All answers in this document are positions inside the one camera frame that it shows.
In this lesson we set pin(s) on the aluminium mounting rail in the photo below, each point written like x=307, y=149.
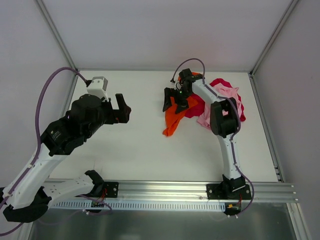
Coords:
x=195, y=191

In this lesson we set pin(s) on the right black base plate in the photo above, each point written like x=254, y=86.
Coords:
x=216, y=191

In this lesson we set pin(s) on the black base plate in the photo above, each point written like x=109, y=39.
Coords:
x=109, y=189
x=216, y=191

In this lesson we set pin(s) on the right aluminium frame post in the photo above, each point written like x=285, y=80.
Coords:
x=274, y=35

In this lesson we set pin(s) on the orange t shirt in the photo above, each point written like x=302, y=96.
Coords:
x=172, y=120

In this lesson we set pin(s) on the magenta t shirt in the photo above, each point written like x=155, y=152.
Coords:
x=202, y=111

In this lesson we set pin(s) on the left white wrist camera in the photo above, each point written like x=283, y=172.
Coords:
x=97, y=86

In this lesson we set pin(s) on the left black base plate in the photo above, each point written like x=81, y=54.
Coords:
x=109, y=189

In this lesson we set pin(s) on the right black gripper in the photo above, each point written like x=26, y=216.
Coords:
x=176, y=94

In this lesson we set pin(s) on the white slotted cable duct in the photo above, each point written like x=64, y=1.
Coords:
x=139, y=205

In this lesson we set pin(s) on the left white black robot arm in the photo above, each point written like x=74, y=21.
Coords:
x=26, y=198

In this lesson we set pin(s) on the aluminium frame post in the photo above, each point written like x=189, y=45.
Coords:
x=274, y=35
x=55, y=32

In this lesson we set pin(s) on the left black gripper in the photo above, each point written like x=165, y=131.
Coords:
x=113, y=112

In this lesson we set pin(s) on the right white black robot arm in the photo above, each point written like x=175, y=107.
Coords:
x=224, y=122

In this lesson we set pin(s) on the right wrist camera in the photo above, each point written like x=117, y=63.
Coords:
x=185, y=73

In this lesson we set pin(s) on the left aluminium frame post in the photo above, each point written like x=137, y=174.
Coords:
x=55, y=32

